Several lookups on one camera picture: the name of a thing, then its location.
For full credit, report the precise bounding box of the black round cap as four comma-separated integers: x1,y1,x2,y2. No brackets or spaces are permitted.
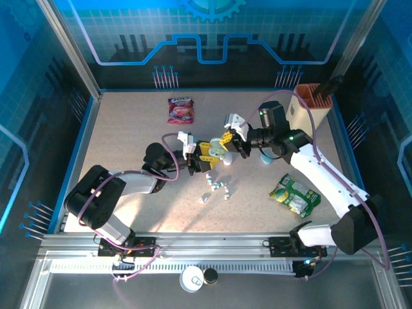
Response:
203,268,219,286

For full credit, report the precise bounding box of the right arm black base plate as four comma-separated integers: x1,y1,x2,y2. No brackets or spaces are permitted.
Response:
268,236,328,258

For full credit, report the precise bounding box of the aluminium frame post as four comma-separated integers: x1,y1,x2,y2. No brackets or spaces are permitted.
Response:
330,0,389,80
35,0,104,100

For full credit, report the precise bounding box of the beige utensil holder orange top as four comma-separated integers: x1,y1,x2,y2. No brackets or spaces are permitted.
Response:
287,83,334,138

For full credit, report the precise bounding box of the aluminium mounting rail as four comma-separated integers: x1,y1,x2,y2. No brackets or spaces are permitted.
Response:
40,230,386,258

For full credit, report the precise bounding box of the white pull-tab can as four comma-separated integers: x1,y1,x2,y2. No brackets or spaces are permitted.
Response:
179,265,205,294

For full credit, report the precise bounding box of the slotted white cable duct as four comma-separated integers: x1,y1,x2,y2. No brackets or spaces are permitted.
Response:
50,259,297,275

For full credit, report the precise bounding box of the green snack bag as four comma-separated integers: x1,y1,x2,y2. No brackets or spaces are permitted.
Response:
268,173,322,219

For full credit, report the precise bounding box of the red candy bag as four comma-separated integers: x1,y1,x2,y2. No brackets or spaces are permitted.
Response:
166,97,196,125

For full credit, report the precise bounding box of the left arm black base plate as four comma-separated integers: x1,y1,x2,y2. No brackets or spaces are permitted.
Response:
97,236,158,258

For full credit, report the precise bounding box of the mint earbud charging case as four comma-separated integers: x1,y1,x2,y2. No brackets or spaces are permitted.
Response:
209,136,230,160

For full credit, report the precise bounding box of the black utensil handle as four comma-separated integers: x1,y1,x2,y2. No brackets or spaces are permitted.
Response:
314,74,344,99

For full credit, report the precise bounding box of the small electronics board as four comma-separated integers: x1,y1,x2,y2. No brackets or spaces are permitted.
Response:
293,256,320,278

